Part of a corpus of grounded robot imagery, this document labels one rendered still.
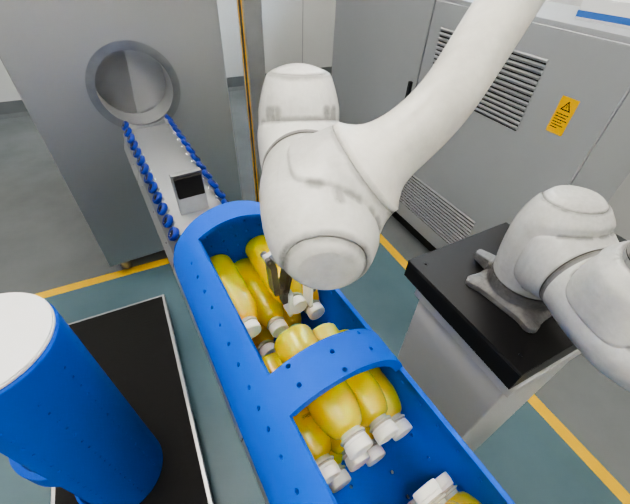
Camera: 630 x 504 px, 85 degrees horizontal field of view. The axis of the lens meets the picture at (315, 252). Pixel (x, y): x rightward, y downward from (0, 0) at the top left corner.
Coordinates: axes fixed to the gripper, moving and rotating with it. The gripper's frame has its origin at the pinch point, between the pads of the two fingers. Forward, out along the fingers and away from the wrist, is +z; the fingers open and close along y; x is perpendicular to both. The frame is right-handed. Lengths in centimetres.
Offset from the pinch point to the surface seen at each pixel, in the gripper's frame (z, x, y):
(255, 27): -30, -81, -29
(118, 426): 54, -22, 47
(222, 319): -3.9, 1.0, 15.3
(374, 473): 18.4, 29.6, 0.3
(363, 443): -2.9, 28.7, 5.6
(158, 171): 22, -102, 10
